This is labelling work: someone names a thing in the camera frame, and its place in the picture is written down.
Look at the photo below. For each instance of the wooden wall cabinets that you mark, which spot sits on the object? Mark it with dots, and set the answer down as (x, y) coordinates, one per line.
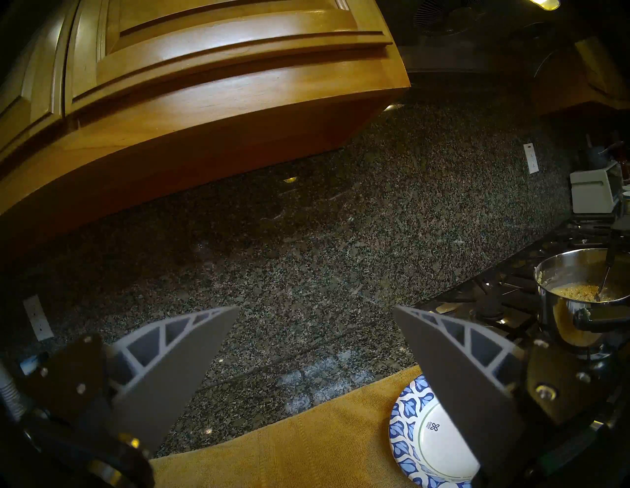
(197, 98)

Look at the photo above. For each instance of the cooked oatmeal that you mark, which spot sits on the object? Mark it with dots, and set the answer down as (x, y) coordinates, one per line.
(576, 291)

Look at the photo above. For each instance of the blue white paper bowl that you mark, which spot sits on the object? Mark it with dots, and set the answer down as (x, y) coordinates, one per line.
(428, 442)

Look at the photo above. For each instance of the wooden corner cabinet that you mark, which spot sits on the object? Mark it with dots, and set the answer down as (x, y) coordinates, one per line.
(590, 78)

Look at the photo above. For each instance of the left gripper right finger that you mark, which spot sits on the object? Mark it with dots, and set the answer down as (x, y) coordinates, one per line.
(453, 369)

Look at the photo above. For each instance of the stainless steel pot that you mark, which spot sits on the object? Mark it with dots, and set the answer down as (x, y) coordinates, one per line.
(566, 320)

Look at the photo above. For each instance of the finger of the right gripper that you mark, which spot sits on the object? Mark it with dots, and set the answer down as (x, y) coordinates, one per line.
(621, 223)

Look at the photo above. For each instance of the dark kettle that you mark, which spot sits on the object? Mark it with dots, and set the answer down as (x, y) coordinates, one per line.
(596, 155)

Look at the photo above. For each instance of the white toaster oven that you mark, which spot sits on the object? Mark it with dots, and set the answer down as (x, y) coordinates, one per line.
(593, 189)

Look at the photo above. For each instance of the steel range hood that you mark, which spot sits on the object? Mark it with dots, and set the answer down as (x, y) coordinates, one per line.
(467, 34)

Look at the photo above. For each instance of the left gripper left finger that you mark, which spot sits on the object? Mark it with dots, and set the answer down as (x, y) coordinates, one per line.
(172, 374)

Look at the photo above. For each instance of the steel gas cooktop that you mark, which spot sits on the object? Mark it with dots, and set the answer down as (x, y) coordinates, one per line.
(497, 295)

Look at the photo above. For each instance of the yellow towel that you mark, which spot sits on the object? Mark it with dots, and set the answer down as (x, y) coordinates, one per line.
(305, 442)

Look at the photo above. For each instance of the white double wall outlet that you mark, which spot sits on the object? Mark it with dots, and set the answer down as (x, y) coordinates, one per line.
(531, 158)

